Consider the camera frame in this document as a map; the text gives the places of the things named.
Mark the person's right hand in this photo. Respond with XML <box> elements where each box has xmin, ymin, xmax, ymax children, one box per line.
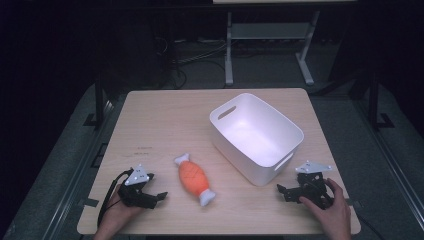
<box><xmin>298</xmin><ymin>177</ymin><xmax>353</xmax><ymax>240</ymax></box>

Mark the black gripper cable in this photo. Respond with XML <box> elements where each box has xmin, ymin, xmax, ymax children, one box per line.
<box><xmin>349</xmin><ymin>199</ymin><xmax>379</xmax><ymax>240</ymax></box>
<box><xmin>97</xmin><ymin>168</ymin><xmax>135</xmax><ymax>228</ymax></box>

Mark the orange plush meat toy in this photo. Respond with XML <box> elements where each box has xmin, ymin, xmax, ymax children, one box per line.
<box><xmin>173</xmin><ymin>152</ymin><xmax>217</xmax><ymax>208</ymax></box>

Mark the bundle of floor cables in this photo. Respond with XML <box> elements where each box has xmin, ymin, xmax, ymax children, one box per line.
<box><xmin>152</xmin><ymin>35</ymin><xmax>232</xmax><ymax>90</ymax></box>

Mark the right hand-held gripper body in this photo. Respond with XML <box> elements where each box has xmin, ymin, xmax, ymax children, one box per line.
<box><xmin>294</xmin><ymin>160</ymin><xmax>335</xmax><ymax>211</ymax></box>

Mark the white metal stand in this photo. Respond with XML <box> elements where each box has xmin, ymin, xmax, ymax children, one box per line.
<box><xmin>224</xmin><ymin>10</ymin><xmax>322</xmax><ymax>87</ymax></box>

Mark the person's left hand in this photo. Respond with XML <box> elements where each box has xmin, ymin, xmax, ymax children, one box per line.
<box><xmin>98</xmin><ymin>184</ymin><xmax>145</xmax><ymax>235</ymax></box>

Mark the white plastic bin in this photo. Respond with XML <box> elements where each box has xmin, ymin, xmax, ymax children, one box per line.
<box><xmin>208</xmin><ymin>92</ymin><xmax>305</xmax><ymax>187</ymax></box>

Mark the black metal stand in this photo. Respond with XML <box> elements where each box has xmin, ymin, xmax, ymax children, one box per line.
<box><xmin>365</xmin><ymin>71</ymin><xmax>396</xmax><ymax>132</ymax></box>
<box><xmin>82</xmin><ymin>66</ymin><xmax>112</xmax><ymax>128</ymax></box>

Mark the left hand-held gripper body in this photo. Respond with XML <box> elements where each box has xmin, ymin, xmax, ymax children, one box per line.
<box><xmin>117</xmin><ymin>163</ymin><xmax>158</xmax><ymax>210</ymax></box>

